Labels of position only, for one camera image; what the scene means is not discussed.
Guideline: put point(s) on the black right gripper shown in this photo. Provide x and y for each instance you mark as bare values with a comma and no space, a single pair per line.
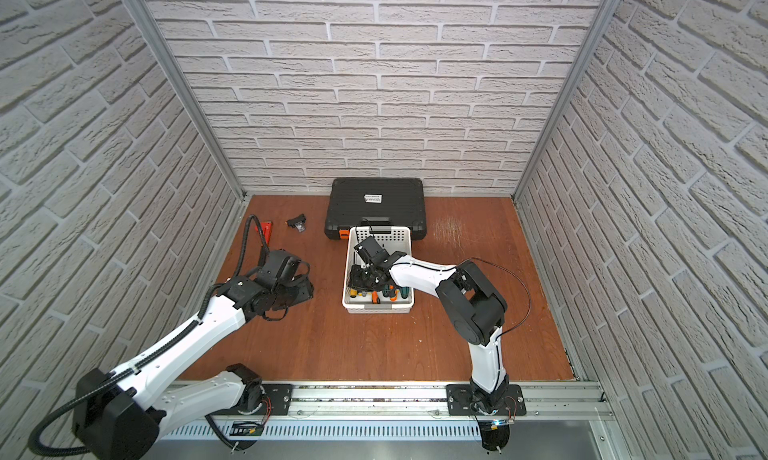
356,280

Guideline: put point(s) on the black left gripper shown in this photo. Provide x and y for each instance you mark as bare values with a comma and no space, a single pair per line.
310,289

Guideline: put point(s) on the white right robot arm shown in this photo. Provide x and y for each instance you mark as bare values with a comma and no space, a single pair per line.
475,308

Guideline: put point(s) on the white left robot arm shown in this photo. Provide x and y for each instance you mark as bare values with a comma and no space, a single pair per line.
121,414

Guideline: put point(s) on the white perforated plastic bin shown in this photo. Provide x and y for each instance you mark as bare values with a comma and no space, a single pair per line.
392,238

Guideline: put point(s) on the small black clamp tool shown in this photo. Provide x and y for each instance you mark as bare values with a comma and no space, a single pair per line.
298,222

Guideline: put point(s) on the red pipe wrench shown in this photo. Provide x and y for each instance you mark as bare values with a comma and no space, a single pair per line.
267,227

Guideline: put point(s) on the black plastic tool case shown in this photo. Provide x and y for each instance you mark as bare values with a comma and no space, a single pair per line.
376,201

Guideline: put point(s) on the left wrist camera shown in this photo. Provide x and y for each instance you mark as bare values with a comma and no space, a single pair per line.
280,267

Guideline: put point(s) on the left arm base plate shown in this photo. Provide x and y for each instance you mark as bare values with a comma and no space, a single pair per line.
258,399

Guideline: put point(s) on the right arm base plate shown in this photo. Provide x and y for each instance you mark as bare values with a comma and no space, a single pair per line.
471,400

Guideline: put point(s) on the aluminium front rail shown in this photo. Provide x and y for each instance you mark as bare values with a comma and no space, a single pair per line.
406,411

